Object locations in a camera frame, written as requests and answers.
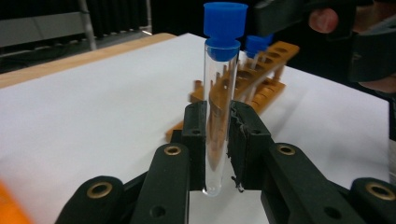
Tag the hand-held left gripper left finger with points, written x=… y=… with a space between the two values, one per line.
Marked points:
x=194 y=140

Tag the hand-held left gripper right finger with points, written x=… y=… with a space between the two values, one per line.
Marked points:
x=249 y=149

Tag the blue capped glass test tube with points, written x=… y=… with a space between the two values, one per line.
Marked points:
x=224 y=18
x=256 y=46

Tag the wooden tube rack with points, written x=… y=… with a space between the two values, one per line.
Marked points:
x=267 y=90

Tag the orange plastic tube rack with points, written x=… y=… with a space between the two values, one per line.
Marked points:
x=9 y=208

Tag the white table mat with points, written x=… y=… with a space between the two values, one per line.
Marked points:
x=93 y=109

